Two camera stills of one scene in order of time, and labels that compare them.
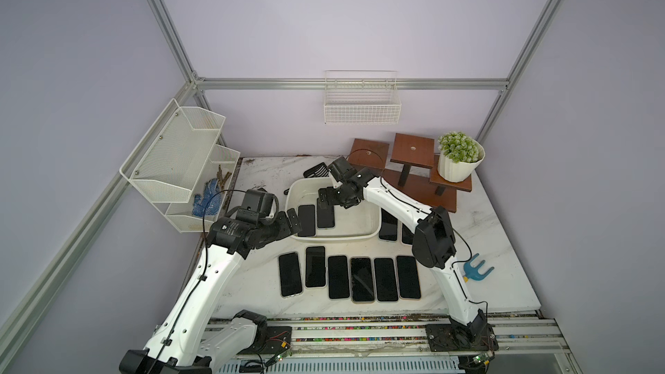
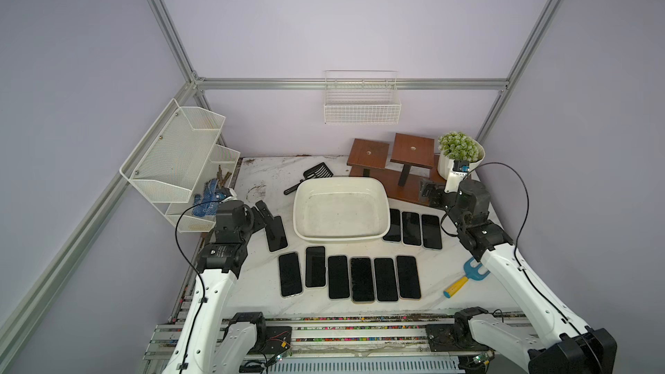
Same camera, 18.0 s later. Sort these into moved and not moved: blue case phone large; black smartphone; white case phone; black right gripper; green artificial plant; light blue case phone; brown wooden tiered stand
Moved: black right gripper; blue case phone large; white case phone
Not moved: black smartphone; green artificial plant; light blue case phone; brown wooden tiered stand
